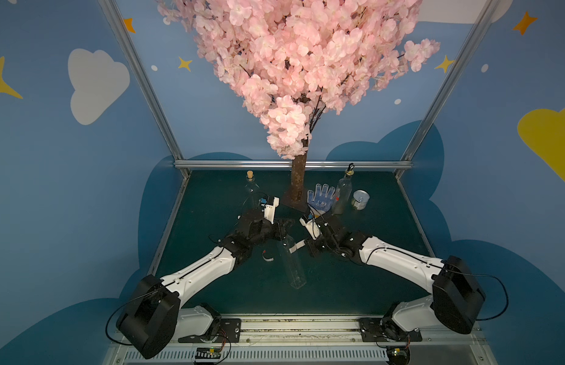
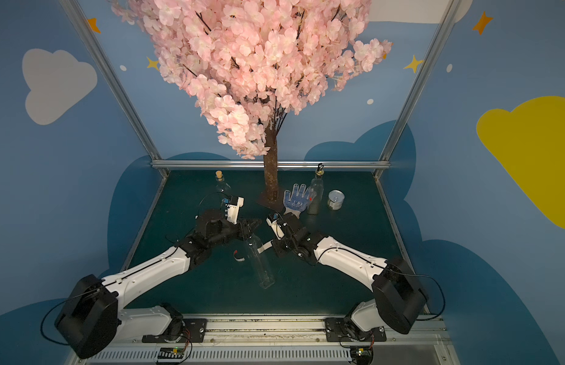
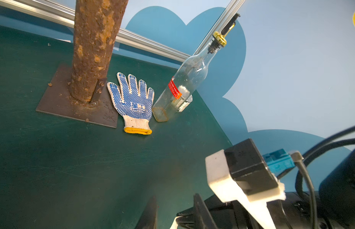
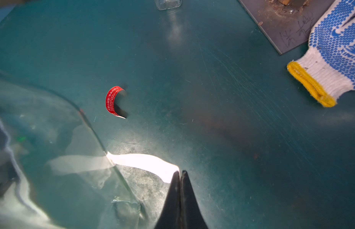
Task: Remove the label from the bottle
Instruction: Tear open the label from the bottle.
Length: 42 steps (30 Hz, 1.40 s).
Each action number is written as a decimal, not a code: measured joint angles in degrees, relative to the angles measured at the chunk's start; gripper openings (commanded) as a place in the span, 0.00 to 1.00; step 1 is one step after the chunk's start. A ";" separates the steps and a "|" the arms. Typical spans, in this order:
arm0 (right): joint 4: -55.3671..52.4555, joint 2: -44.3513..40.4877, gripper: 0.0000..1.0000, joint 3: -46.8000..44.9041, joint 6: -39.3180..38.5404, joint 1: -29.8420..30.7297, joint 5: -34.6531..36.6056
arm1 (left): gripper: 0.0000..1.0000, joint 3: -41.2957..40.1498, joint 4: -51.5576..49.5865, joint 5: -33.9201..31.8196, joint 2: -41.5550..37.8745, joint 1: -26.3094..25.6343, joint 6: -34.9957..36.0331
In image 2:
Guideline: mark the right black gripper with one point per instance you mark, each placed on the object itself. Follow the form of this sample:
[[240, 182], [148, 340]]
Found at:
[[285, 238]]

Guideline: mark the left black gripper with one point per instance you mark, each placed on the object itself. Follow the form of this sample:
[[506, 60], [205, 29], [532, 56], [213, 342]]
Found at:
[[243, 229]]

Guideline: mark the clear bottle with black cap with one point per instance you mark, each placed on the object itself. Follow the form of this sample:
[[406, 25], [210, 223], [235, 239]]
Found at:
[[259, 262]]

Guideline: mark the clear bottle with cork stopper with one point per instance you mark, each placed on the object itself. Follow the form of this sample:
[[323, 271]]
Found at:
[[223, 189]]

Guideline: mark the orange yellow bottle label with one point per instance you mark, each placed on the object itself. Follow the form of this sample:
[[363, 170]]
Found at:
[[265, 247]]

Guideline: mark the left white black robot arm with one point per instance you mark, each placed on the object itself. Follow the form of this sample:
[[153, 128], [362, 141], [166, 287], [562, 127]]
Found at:
[[95, 313]]

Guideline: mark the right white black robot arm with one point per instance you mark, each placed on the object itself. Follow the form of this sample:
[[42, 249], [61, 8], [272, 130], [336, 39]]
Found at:
[[399, 297]]

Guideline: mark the tall clear bottle gold stopper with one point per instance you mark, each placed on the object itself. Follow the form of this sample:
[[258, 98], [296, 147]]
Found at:
[[317, 189]]

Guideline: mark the blue dotted white work glove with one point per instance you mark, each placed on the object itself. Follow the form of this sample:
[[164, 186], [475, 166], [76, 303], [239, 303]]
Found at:
[[297, 199]]

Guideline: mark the small metal tin can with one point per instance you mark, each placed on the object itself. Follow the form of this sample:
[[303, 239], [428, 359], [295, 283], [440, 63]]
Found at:
[[335, 200]]

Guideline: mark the left small circuit board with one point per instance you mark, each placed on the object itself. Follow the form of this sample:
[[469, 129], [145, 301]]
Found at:
[[170, 355]]

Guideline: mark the pink cherry blossom tree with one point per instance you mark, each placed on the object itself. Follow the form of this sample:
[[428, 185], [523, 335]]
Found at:
[[251, 63]]

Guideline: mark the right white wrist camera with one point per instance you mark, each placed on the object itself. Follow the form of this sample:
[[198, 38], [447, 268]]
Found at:
[[277, 230]]

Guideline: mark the tree metal base plate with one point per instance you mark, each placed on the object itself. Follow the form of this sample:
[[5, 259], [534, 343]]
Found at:
[[270, 201]]

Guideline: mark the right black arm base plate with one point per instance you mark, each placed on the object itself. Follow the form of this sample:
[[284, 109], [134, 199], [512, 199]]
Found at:
[[344, 330]]

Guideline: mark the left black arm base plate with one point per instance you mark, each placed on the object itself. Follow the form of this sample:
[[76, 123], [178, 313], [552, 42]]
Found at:
[[180, 331]]

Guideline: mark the aluminium front rail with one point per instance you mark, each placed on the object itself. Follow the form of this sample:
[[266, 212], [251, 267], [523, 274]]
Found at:
[[285, 339]]

